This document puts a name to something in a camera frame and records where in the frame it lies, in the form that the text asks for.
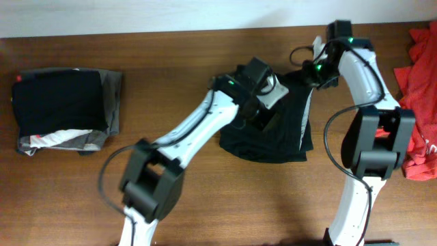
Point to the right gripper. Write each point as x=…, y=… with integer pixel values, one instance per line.
x=310, y=78

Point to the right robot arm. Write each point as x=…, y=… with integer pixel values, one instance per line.
x=376, y=142

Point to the folded black garment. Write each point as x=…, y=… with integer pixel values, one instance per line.
x=61, y=100

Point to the dark green shorts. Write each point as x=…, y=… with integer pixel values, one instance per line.
x=287, y=141

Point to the red t-shirt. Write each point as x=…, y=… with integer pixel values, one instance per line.
x=418, y=87

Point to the folded white red garment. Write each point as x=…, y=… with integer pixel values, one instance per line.
x=58, y=137

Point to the folded grey garment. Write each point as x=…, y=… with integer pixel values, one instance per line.
x=111, y=87

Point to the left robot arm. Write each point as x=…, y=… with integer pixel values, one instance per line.
x=153, y=179

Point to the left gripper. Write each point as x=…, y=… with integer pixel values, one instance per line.
x=264, y=121

